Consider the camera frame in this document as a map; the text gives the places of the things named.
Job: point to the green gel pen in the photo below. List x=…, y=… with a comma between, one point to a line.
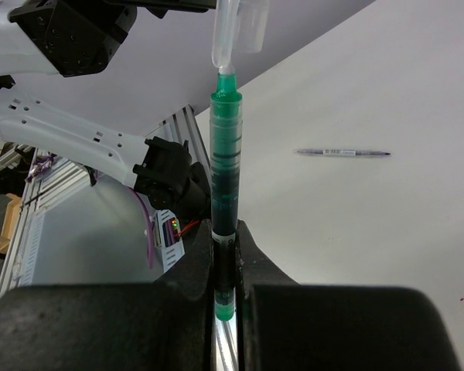
x=225, y=166

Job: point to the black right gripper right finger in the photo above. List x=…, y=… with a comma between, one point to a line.
x=285, y=325

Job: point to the clear pen cap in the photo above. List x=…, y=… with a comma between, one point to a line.
x=239, y=25

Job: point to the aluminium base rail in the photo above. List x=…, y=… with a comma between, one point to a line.
x=182, y=127

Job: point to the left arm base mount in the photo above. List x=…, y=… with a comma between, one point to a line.
x=170, y=180

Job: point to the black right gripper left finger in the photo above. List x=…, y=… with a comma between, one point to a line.
x=163, y=325

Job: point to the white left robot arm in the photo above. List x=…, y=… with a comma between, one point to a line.
x=64, y=87

